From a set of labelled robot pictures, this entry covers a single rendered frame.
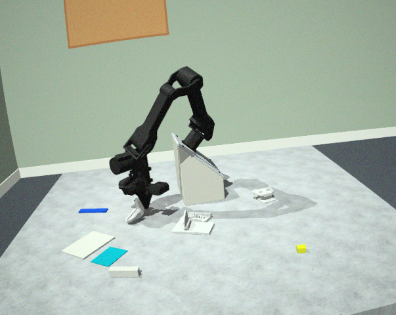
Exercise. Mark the cyan flat plate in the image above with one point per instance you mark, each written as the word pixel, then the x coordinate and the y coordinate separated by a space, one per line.
pixel 109 256

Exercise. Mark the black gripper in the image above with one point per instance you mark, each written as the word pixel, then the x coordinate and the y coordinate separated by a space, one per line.
pixel 145 193

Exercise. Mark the blue flat bar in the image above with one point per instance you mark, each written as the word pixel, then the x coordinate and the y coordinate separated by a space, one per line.
pixel 100 210

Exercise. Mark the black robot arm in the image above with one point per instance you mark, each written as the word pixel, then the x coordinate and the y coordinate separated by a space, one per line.
pixel 145 136

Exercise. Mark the small yellow block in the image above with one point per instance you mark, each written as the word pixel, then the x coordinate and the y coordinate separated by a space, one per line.
pixel 301 248

